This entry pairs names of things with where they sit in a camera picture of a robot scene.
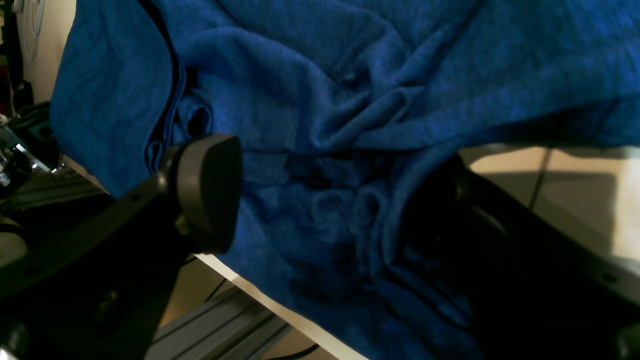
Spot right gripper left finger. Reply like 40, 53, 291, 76
1, 133, 243, 360

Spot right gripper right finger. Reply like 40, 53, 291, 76
403, 155, 639, 360

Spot dark blue t-shirt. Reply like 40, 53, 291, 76
51, 0, 639, 360

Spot aluminium table edge rail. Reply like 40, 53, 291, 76
145, 289, 292, 360

